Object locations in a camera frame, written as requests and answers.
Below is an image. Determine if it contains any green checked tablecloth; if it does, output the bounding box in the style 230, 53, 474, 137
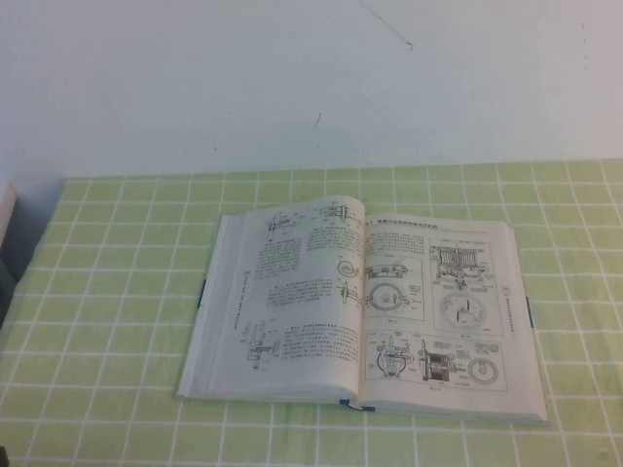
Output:
0, 158, 623, 467

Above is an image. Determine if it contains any book with diagrams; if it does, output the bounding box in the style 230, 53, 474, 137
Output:
173, 195, 554, 429

